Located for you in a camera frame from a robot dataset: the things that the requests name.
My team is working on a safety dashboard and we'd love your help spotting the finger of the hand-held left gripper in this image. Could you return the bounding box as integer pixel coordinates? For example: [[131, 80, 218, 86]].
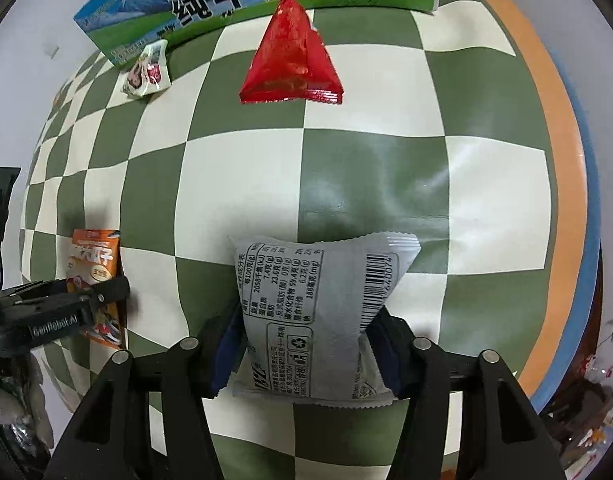
[[3, 275, 133, 307]]

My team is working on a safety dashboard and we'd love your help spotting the green white checkered blanket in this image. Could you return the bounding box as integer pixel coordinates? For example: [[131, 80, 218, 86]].
[[19, 0, 589, 480]]

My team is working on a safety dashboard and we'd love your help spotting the dark clutter pile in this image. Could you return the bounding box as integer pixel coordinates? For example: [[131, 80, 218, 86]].
[[541, 350, 613, 461]]

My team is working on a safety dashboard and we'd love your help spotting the crumpled grey plastic bag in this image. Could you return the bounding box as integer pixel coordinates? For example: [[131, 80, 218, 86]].
[[0, 355, 54, 456]]

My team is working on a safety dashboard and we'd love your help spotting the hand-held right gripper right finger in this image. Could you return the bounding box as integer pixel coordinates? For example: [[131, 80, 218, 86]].
[[361, 307, 567, 480]]

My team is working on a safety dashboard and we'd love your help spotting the small white candy packet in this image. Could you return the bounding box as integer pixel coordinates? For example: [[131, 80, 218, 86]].
[[122, 39, 172, 98]]

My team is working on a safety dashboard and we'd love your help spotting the grey snack packet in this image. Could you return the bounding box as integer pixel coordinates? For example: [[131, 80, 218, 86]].
[[226, 231, 421, 407]]

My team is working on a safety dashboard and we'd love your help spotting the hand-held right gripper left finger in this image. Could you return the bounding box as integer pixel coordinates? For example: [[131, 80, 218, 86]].
[[44, 305, 247, 480]]

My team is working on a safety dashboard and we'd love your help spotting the orange white snack packet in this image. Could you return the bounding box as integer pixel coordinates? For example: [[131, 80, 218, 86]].
[[66, 228, 127, 350]]

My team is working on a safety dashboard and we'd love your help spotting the red snack packet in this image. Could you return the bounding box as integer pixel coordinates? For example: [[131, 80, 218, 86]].
[[239, 0, 345, 106]]

